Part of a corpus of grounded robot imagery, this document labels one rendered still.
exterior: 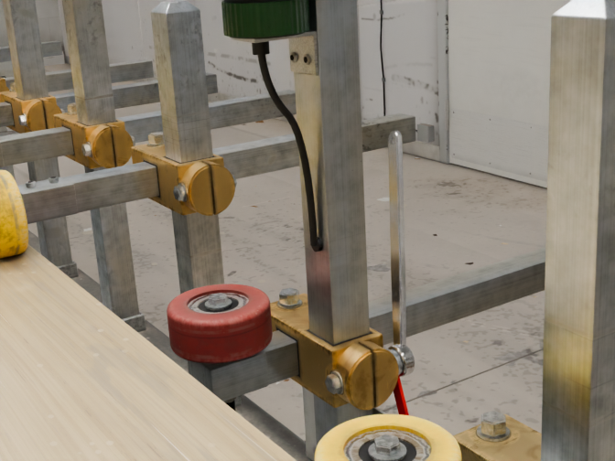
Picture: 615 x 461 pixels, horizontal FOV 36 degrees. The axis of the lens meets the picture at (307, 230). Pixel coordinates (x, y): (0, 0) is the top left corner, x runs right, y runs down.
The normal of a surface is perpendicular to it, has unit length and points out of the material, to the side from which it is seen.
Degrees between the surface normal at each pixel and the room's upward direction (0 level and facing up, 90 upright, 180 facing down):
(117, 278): 90
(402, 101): 90
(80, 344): 0
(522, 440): 0
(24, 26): 90
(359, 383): 90
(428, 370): 0
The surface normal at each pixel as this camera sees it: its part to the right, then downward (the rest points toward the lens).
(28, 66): 0.54, 0.23
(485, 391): -0.06, -0.95
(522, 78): -0.84, 0.22
